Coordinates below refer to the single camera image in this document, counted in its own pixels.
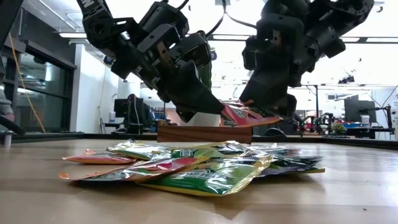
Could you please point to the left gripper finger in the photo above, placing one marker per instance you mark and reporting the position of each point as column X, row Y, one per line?
column 192, row 93
column 187, row 115

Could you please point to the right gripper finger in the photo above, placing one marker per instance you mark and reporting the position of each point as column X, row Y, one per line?
column 267, row 90
column 291, row 107

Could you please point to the red pink snack packet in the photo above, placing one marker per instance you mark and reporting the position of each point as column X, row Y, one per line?
column 245, row 119

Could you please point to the green yellow lemon tea bag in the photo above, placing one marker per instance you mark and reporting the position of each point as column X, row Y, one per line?
column 199, row 152
column 140, row 151
column 292, row 165
column 211, row 182

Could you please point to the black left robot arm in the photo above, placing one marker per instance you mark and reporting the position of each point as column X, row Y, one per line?
column 99, row 25

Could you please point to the black background robot arm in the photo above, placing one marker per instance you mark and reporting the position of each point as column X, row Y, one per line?
column 323, row 119

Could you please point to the white hexagonal plant pot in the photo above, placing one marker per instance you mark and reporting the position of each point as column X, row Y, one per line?
column 203, row 120

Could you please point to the green cactus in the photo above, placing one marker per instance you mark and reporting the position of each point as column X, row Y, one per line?
column 206, row 77

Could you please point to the brown wooden compartment tray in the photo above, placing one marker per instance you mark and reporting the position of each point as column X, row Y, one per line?
column 202, row 134

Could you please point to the small potted plant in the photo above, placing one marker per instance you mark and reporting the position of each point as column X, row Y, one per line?
column 338, row 128

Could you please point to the black ceiling spotlight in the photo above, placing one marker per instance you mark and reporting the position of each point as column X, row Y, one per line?
column 346, row 79

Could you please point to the black computer monitor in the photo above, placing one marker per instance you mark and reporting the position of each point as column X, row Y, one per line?
column 124, row 107
column 357, row 110

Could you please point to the white bucket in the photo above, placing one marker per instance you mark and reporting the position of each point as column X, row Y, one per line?
column 365, row 121

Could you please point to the white bottle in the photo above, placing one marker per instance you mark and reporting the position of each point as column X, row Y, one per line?
column 112, row 117

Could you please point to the dark glass partition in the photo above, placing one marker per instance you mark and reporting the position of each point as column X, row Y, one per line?
column 46, row 93

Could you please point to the grey cylindrical foot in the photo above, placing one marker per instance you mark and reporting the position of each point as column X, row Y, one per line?
column 7, row 138

